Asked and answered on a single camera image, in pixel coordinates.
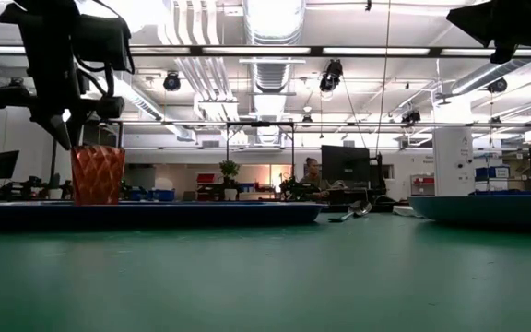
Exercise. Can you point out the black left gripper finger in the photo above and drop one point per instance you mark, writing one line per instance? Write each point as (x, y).
(76, 131)
(55, 129)

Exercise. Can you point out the orange faceted cup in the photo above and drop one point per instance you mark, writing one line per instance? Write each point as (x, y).
(97, 175)

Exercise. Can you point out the teal plate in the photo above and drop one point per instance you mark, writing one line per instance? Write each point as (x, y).
(491, 209)

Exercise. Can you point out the black background robot arm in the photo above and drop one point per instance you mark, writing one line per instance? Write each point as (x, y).
(378, 180)

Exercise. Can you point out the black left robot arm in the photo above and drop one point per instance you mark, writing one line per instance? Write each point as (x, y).
(39, 9)

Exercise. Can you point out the dark blue tray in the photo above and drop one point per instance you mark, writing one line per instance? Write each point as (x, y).
(155, 214)

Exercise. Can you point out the metal spoon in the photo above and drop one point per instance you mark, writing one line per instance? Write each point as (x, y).
(355, 209)

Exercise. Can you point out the black ceiling spotlight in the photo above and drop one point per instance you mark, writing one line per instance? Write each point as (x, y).
(411, 117)
(172, 82)
(497, 86)
(331, 76)

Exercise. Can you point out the blue bin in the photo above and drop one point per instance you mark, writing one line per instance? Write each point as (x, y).
(161, 195)

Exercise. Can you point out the red storage bin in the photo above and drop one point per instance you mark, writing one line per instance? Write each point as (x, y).
(205, 178)

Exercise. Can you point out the white column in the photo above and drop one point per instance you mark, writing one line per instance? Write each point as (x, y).
(453, 161)

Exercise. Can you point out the blue storage bins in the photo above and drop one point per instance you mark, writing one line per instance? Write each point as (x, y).
(492, 177)

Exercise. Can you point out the green potted plant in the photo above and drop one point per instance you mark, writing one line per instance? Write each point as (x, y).
(230, 177)

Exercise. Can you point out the shelf with red bins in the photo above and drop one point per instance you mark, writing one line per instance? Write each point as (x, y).
(422, 185)

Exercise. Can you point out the black beam with light strips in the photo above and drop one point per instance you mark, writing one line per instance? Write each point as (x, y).
(265, 50)

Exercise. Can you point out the white cloth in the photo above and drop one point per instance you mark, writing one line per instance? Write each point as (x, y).
(403, 210)

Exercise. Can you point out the large black monitor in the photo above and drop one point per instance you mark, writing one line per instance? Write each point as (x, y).
(345, 163)

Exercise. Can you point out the person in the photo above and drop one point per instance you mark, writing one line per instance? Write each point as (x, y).
(314, 177)

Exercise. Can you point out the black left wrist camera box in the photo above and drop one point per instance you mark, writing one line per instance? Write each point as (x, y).
(102, 41)

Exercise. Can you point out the black metal frame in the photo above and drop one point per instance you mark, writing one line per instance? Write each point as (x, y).
(260, 124)

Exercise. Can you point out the silver ceiling duct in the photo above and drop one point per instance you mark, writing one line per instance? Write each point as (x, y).
(272, 37)

